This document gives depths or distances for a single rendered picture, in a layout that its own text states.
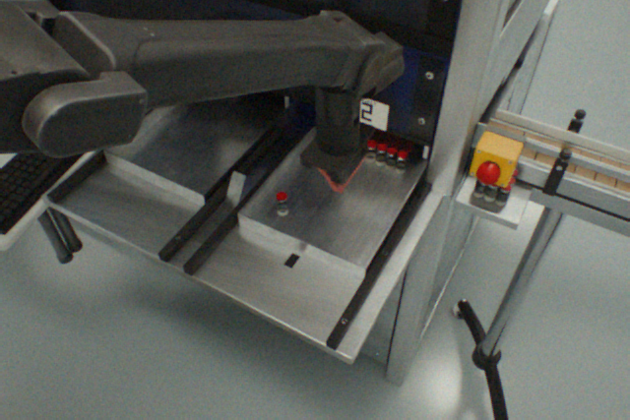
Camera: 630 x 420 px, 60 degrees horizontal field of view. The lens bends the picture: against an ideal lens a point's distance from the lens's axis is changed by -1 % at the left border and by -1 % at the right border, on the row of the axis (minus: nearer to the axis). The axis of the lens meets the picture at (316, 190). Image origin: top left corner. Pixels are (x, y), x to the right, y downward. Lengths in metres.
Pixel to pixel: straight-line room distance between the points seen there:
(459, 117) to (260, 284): 0.45
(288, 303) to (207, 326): 1.04
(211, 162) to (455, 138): 0.50
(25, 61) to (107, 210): 0.82
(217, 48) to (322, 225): 0.66
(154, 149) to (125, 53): 0.88
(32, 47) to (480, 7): 0.67
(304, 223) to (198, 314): 1.02
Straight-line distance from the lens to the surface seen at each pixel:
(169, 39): 0.41
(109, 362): 1.99
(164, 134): 1.27
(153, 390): 1.90
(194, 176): 1.15
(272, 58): 0.48
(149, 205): 1.12
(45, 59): 0.33
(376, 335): 1.66
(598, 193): 1.17
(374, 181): 1.12
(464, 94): 0.96
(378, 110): 1.05
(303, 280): 0.97
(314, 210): 1.06
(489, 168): 1.00
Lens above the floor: 1.68
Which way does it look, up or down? 47 degrees down
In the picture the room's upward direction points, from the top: straight up
